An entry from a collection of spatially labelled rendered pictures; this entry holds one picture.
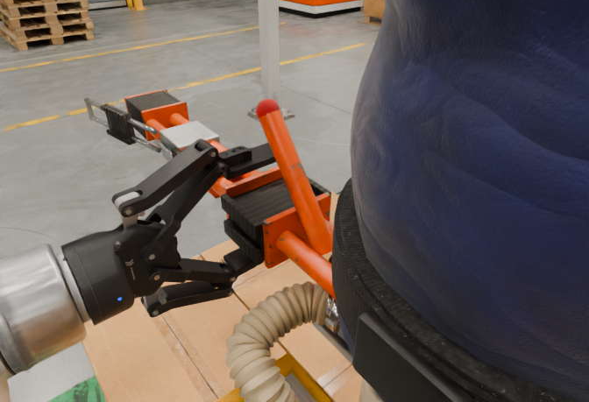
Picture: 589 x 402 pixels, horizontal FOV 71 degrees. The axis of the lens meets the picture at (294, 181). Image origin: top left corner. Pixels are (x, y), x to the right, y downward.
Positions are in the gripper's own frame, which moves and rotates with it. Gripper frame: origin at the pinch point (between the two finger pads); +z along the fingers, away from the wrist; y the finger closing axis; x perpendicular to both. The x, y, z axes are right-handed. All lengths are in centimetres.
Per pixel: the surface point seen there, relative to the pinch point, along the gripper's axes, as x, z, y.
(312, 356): -16, 22, 65
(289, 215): 6.1, -1.5, -2.5
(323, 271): 12.5, -2.7, -0.8
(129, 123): -29.5, -5.0, -0.6
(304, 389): 14.5, -6.4, 10.6
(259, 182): -1.5, 0.1, -2.0
